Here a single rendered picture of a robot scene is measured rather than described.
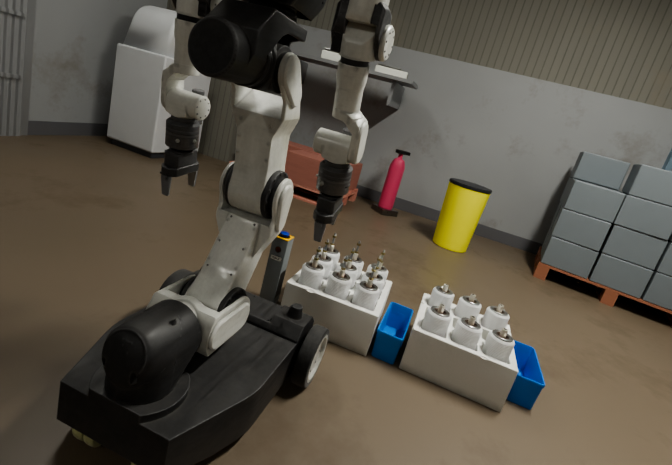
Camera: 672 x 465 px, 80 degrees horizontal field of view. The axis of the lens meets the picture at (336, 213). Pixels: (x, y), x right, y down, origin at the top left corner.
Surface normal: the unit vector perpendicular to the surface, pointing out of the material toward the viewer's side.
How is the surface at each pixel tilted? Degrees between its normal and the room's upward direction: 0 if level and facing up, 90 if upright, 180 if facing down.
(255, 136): 100
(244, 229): 60
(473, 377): 90
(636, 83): 90
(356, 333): 90
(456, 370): 90
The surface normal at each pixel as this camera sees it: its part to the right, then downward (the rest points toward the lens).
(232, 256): -0.13, -0.32
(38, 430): 0.26, -0.93
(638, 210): -0.48, 0.11
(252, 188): -0.28, 0.11
